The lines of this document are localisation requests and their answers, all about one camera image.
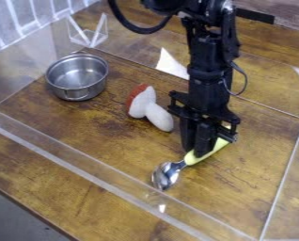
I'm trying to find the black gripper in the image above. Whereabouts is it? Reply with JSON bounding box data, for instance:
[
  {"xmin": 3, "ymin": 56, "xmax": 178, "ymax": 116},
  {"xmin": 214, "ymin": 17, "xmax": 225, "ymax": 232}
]
[{"xmin": 169, "ymin": 69, "xmax": 241, "ymax": 157}]

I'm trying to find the green handled metal spoon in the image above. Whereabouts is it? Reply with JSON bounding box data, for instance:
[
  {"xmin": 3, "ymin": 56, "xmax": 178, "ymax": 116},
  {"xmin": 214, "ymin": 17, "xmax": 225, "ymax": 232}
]
[{"xmin": 151, "ymin": 138, "xmax": 229, "ymax": 191}]

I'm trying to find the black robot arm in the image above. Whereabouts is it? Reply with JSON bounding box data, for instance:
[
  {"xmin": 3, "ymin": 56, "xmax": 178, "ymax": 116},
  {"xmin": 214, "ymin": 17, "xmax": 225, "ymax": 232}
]
[{"xmin": 142, "ymin": 0, "xmax": 241, "ymax": 157}]

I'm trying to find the white red toy mushroom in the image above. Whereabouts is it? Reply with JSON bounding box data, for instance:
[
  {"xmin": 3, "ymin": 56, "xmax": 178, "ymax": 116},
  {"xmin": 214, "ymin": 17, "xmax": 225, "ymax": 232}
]
[{"xmin": 126, "ymin": 84, "xmax": 174, "ymax": 132}]

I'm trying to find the small steel pot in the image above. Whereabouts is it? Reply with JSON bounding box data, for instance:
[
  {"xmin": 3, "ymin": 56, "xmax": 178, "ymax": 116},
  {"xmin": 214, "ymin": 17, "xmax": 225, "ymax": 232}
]
[{"xmin": 46, "ymin": 53, "xmax": 110, "ymax": 102}]

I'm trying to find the black bar on table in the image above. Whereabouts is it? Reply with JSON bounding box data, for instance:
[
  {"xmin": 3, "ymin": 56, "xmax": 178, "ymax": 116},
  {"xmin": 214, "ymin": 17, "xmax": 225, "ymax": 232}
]
[{"xmin": 237, "ymin": 8, "xmax": 275, "ymax": 24}]

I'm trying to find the clear acrylic enclosure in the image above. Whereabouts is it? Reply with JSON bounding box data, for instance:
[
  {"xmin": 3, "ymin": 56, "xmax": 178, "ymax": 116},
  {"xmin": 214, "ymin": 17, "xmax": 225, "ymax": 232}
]
[{"xmin": 0, "ymin": 3, "xmax": 299, "ymax": 241}]

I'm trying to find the black cable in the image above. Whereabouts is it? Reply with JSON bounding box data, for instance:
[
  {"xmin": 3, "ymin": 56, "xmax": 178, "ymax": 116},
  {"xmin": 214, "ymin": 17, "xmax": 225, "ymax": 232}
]
[{"xmin": 107, "ymin": 0, "xmax": 249, "ymax": 97}]

